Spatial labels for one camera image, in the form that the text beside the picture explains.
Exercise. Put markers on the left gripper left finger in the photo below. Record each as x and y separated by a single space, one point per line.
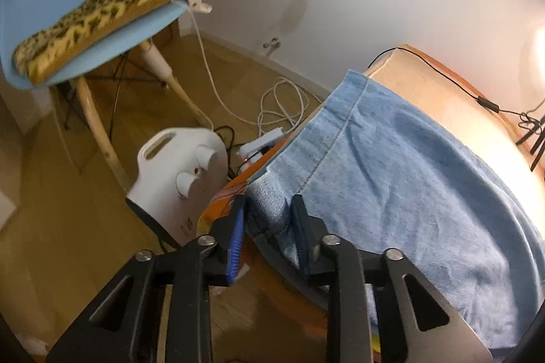
236 238

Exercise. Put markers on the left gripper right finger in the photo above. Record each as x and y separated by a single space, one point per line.
308 231

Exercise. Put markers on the light blue denim pants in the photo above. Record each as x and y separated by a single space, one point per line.
382 174

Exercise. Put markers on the white power strip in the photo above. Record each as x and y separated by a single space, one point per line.
269 139

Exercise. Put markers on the orange floral bed sheet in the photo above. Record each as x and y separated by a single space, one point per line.
282 295

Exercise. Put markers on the white fan heater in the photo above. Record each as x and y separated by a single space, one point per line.
180 170

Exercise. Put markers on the tan blanket on bed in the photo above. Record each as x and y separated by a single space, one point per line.
450 101

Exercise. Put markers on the leopard print cushion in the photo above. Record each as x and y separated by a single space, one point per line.
47 51

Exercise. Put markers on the small black light tripod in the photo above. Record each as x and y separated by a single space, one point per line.
538 147

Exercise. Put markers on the light blue chair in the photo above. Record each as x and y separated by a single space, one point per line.
22 18

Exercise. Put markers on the bright ring light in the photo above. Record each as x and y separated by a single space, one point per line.
536 57

